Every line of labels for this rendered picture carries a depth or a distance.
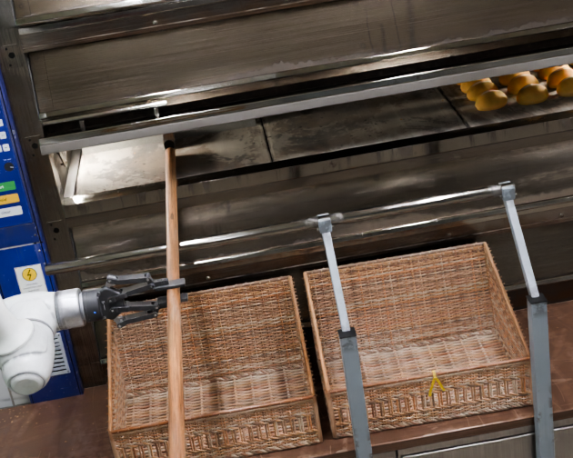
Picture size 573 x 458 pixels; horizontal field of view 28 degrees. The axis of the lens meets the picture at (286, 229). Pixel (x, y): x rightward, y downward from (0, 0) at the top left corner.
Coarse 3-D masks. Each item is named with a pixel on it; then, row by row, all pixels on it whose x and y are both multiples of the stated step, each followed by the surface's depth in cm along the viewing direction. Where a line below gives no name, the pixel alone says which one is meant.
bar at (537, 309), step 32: (480, 192) 293; (512, 192) 293; (288, 224) 291; (320, 224) 291; (512, 224) 291; (96, 256) 290; (128, 256) 290; (544, 320) 284; (352, 352) 282; (544, 352) 288; (352, 384) 286; (544, 384) 292; (352, 416) 290; (544, 416) 296; (544, 448) 300
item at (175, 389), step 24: (168, 168) 328; (168, 192) 312; (168, 216) 298; (168, 240) 284; (168, 264) 272; (168, 312) 251; (168, 336) 241; (168, 360) 233; (168, 384) 225; (168, 408) 217; (168, 432) 211
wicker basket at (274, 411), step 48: (240, 288) 335; (288, 288) 332; (192, 336) 336; (240, 336) 337; (288, 336) 338; (192, 384) 338; (240, 384) 335; (288, 384) 331; (144, 432) 298; (192, 432) 300; (240, 432) 301; (288, 432) 310
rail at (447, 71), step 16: (560, 48) 304; (480, 64) 303; (496, 64) 303; (512, 64) 304; (384, 80) 302; (400, 80) 302; (416, 80) 303; (288, 96) 301; (304, 96) 301; (320, 96) 302; (192, 112) 300; (208, 112) 300; (224, 112) 301; (96, 128) 299; (112, 128) 299; (128, 128) 300
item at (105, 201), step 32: (480, 128) 330; (512, 128) 327; (544, 128) 328; (288, 160) 329; (320, 160) 325; (352, 160) 326; (384, 160) 327; (128, 192) 324; (160, 192) 323; (192, 192) 325
